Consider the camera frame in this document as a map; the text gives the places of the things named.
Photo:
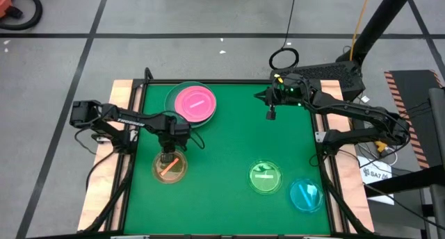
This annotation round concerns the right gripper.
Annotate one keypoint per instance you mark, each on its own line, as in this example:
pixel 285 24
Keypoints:
pixel 285 93

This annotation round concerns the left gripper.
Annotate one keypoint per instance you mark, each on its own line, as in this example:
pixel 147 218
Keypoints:
pixel 174 134

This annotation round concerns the orange transparent small plate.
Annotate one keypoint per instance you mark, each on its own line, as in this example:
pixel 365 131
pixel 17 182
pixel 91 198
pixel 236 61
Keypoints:
pixel 177 174

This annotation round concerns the pink transparent small plate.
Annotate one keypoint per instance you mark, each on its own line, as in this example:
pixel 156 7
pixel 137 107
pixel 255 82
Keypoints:
pixel 194 103

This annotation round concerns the green transparent small plate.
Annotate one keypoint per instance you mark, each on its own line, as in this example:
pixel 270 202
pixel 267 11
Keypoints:
pixel 266 185

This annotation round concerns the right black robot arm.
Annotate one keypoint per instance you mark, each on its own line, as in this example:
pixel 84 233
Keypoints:
pixel 347 110

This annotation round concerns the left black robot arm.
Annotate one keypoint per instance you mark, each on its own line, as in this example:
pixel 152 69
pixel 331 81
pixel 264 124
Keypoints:
pixel 132 119

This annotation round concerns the black perforated computer case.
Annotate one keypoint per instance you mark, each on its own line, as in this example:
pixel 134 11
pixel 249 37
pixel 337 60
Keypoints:
pixel 323 74

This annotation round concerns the wooden side board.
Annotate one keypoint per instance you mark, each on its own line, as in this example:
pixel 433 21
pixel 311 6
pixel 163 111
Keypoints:
pixel 101 204
pixel 347 197

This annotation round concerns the small white tag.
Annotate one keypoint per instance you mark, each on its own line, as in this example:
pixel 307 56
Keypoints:
pixel 365 99

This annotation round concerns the blue transparent small plate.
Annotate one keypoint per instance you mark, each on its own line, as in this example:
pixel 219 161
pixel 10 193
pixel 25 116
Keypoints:
pixel 313 200

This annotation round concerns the yellow power plug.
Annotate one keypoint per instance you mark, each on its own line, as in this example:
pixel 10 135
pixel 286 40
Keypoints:
pixel 381 146

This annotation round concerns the white paper label sheet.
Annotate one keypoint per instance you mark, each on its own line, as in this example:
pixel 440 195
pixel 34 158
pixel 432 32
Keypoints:
pixel 375 176

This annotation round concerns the dark striped-edge floor mat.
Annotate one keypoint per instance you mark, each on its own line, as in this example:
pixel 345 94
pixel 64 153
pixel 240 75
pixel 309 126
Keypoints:
pixel 410 89

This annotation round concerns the black slanted support bar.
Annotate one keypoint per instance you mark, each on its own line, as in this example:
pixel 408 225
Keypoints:
pixel 400 181

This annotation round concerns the grey metal upright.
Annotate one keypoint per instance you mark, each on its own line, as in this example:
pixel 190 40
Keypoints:
pixel 437 145

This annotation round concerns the orange vacuum cleaner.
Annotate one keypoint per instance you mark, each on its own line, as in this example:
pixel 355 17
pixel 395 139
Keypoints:
pixel 5 2

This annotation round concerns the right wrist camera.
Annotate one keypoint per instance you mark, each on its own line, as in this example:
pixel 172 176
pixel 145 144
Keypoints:
pixel 271 113

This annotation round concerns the black table frame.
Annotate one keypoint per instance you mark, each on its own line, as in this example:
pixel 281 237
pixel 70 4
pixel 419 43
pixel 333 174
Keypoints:
pixel 226 82

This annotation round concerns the black post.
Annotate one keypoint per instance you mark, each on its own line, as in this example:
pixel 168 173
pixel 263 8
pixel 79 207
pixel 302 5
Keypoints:
pixel 379 23

